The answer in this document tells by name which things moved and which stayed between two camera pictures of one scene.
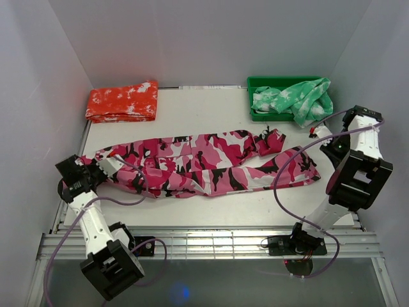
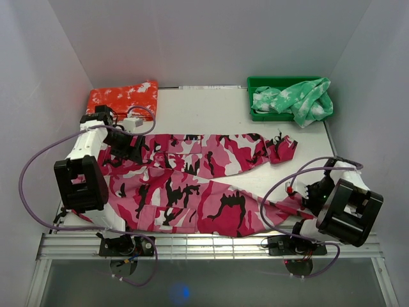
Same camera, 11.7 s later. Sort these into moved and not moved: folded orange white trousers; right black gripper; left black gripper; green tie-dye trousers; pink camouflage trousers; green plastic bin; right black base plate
Moved: pink camouflage trousers; right black gripper; left black gripper
Not moved: folded orange white trousers; green plastic bin; right black base plate; green tie-dye trousers
